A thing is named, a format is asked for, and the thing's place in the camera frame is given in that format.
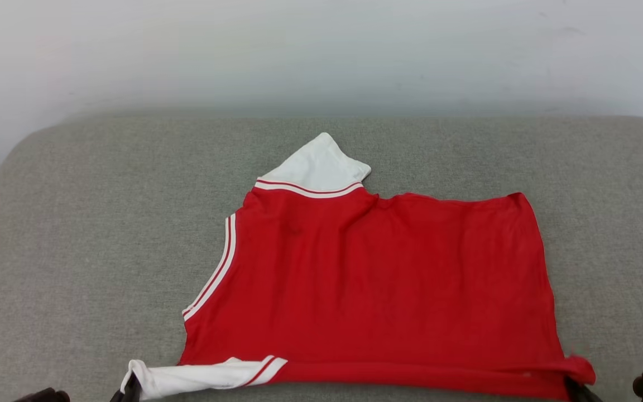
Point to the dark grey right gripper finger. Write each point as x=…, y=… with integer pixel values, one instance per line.
x=582, y=393

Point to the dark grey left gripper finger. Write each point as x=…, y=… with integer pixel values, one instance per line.
x=135, y=386
x=119, y=396

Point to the red garment with white trim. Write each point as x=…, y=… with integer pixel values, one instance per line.
x=383, y=279

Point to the grey fabric sofa cushion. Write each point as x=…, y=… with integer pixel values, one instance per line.
x=76, y=251

